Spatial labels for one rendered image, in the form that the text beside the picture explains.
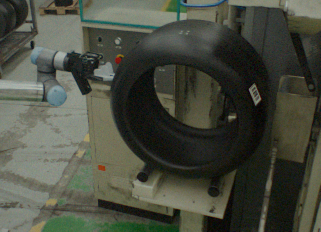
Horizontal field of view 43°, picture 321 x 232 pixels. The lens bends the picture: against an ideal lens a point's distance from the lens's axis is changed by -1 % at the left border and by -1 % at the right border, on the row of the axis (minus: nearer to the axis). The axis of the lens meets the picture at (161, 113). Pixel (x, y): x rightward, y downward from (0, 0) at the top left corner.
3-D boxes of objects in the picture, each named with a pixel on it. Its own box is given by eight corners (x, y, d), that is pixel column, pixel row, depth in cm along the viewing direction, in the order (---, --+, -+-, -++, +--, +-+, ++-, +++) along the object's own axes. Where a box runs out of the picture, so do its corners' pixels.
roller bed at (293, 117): (271, 134, 187) (280, 74, 173) (305, 139, 182) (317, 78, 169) (267, 157, 170) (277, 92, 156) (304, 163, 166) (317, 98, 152)
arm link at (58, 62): (53, 72, 159) (64, 65, 166) (64, 75, 158) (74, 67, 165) (53, 54, 156) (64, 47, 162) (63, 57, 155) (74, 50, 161)
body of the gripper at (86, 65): (92, 61, 151) (63, 53, 154) (92, 81, 156) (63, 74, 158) (101, 53, 158) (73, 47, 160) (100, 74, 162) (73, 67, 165)
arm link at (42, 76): (40, 101, 160) (41, 75, 156) (34, 91, 169) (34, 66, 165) (60, 100, 164) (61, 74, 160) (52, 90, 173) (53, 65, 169)
